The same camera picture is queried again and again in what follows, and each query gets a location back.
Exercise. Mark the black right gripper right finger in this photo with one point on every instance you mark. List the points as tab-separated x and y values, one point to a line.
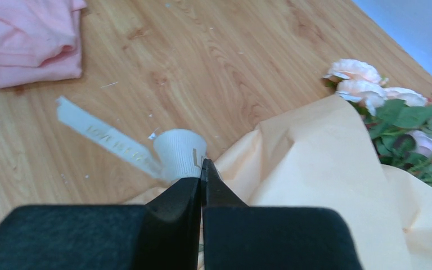
238	236

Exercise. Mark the pink folded cloth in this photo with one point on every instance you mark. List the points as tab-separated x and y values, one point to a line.
39	41

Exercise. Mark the green and tan wrapping paper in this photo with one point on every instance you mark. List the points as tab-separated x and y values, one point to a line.
321	155

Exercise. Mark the beige ribbon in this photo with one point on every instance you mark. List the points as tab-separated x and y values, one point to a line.
179	152

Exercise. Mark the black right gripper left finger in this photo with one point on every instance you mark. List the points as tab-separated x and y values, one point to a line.
162	234

